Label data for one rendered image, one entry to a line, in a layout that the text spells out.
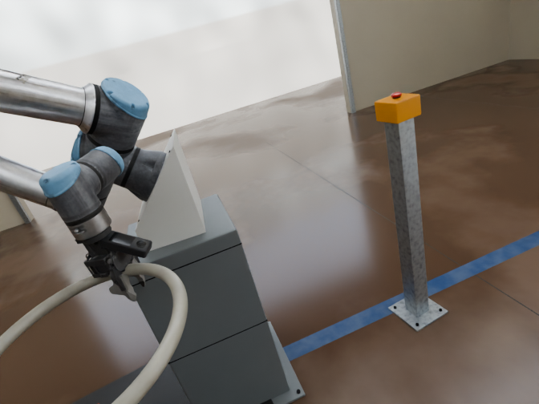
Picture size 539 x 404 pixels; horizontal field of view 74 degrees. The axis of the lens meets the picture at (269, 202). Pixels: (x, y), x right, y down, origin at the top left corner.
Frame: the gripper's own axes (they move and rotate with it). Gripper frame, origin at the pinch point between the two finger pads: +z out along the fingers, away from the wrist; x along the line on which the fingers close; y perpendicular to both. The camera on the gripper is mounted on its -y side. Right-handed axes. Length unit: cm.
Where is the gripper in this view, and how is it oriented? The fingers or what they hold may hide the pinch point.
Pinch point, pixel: (139, 289)
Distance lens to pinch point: 104.8
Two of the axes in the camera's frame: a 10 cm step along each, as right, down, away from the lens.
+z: 2.9, 8.4, 4.6
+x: -1.4, 5.1, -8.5
